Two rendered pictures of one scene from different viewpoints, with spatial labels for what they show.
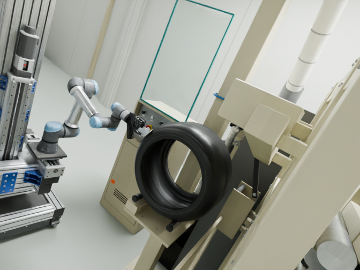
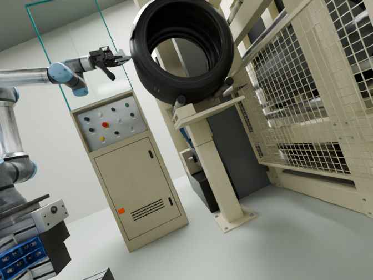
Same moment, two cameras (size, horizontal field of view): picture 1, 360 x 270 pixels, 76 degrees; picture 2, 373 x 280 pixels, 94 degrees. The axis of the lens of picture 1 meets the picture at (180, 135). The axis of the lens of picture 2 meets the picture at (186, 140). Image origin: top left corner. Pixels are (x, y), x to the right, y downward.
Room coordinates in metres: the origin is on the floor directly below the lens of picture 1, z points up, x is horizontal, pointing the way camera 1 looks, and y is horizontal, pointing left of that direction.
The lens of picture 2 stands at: (0.50, 0.62, 0.72)
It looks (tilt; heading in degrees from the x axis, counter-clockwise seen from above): 1 degrees down; 327
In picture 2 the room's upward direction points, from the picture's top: 22 degrees counter-clockwise
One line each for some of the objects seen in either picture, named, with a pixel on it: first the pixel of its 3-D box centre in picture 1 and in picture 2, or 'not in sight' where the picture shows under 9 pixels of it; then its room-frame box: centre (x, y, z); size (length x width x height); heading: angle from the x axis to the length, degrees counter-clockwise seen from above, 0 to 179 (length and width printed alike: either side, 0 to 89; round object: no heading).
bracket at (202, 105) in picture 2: not in sight; (193, 105); (1.48, -0.18, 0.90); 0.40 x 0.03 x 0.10; 66
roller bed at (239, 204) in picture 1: (237, 209); (229, 71); (1.36, -0.55, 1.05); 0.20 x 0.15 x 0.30; 156
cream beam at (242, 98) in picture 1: (268, 112); not in sight; (1.08, -0.33, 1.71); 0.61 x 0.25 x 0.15; 156
